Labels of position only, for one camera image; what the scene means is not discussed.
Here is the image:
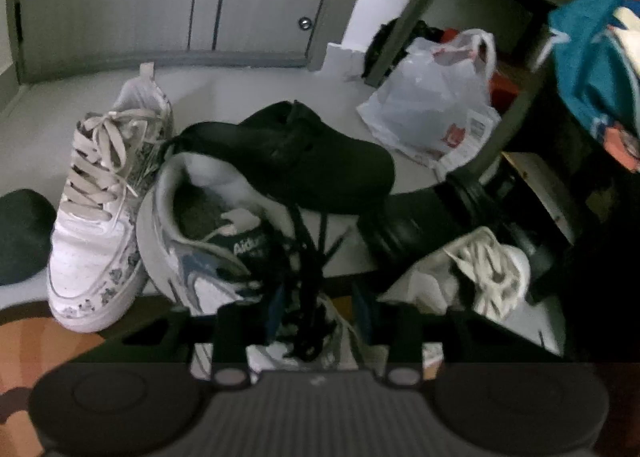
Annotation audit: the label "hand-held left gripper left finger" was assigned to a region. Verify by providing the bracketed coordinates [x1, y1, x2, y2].
[120, 282, 287, 386]

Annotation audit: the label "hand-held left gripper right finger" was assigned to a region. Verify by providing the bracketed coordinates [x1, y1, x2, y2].
[351, 282, 551, 386]

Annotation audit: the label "black smooth clog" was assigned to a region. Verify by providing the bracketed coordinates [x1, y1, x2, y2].
[162, 100, 397, 215]
[357, 170, 506, 270]

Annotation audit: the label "white blue sneaker black laces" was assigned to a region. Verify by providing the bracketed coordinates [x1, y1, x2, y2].
[136, 150, 361, 380]

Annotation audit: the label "white printed sneaker beige laces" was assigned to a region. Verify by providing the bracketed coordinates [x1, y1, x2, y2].
[47, 62, 176, 333]
[380, 226, 532, 323]

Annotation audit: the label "dark textured clog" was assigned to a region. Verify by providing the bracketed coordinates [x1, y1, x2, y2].
[0, 188, 57, 286]

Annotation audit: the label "white plastic bag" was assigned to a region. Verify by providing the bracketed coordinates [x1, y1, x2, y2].
[356, 28, 502, 182]

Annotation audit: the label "orange rug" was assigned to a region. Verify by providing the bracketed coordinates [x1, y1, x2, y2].
[0, 294, 166, 457]

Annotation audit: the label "red box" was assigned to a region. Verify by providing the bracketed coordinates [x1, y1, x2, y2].
[440, 28, 521, 110]

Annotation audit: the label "dark green chair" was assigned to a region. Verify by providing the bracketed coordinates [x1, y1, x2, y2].
[364, 0, 613, 183]

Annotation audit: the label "black cloth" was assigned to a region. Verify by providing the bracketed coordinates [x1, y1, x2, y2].
[364, 18, 443, 79]

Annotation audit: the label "teal printed blanket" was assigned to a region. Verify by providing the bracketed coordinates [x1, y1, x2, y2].
[547, 0, 640, 173]

